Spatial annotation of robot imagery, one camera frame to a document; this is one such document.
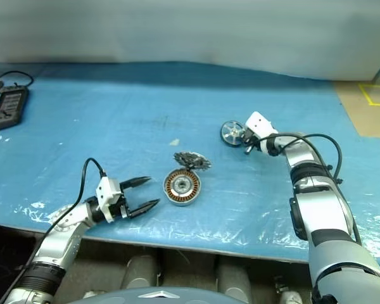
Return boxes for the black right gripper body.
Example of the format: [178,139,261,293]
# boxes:
[241,125,258,155]

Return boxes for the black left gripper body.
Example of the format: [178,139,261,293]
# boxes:
[111,187,135,222]

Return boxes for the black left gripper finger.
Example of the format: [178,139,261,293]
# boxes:
[119,175,152,190]
[128,198,161,220]

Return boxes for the silver spoked rotor black rim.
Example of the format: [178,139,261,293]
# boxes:
[220,120,246,148]

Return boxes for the silver motor stator copper windings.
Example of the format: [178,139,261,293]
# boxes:
[162,168,205,208]

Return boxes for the small toothed fan disc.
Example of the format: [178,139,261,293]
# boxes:
[173,151,213,174]

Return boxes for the blue plastic table sheet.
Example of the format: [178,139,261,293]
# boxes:
[0,60,380,264]

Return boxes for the grey rounded shape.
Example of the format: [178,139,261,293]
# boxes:
[121,254,161,291]
[215,262,258,296]

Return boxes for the white backdrop panel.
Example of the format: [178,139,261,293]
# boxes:
[0,0,380,82]

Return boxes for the brown floor mat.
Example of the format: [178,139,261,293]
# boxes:
[331,79,380,139]

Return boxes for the black handheld controller device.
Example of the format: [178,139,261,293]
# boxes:
[0,84,30,130]

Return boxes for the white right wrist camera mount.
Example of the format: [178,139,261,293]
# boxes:
[244,111,279,141]

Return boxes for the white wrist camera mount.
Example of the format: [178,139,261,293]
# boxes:
[95,177,122,223]
[244,111,279,141]

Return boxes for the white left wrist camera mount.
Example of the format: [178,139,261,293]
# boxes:
[95,177,122,223]

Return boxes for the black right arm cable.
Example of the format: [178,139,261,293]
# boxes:
[256,132,364,244]

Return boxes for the thin black controller cable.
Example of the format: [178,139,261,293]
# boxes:
[0,71,35,89]

